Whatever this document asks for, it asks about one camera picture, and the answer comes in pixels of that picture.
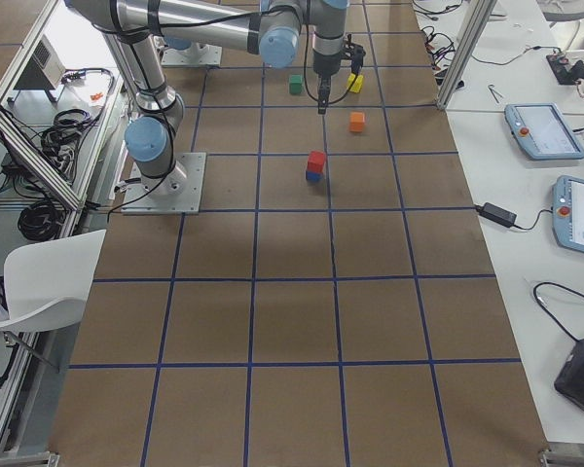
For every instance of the lower teach pendant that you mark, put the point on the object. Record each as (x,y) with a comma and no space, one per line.
(568,212)

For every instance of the blue block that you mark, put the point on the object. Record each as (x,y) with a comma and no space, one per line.
(313,177)

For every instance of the white chair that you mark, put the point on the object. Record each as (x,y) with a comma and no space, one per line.
(47,284)

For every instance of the yellow block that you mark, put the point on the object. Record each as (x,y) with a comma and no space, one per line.
(355,83)

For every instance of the upper teach pendant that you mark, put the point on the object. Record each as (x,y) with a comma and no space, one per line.
(541,132)

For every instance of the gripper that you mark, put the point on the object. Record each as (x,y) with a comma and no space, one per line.
(325,66)

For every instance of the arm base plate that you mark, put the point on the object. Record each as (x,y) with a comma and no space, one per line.
(174,59)
(180,192)

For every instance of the red block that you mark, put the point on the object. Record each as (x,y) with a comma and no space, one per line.
(316,161)

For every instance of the grey control box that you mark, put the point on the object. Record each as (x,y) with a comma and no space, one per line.
(44,72)

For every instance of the black power adapter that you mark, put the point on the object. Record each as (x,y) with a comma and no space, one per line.
(496,214)

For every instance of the orange block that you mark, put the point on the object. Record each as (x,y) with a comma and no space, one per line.
(357,122)

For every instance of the hex key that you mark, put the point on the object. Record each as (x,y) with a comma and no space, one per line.
(495,94)

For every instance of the aluminium frame post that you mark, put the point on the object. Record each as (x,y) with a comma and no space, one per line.
(476,17)

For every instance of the teach pendant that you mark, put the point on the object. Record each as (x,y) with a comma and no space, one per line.
(541,132)
(568,212)

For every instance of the green block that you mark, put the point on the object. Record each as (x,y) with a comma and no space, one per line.
(295,84)

